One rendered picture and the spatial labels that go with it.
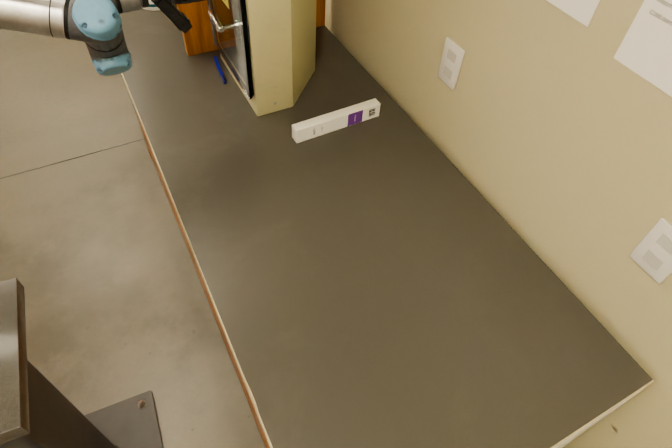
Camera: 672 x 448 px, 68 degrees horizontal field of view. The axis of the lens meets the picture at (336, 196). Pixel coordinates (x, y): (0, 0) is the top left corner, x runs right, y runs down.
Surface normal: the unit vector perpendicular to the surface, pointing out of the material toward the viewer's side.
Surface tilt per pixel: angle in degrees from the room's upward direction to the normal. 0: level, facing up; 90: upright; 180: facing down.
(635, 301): 90
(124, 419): 0
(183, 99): 0
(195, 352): 0
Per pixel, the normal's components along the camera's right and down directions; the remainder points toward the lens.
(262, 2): 0.46, 0.68
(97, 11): 0.33, -0.04
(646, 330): -0.89, 0.32
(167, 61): 0.05, -0.66
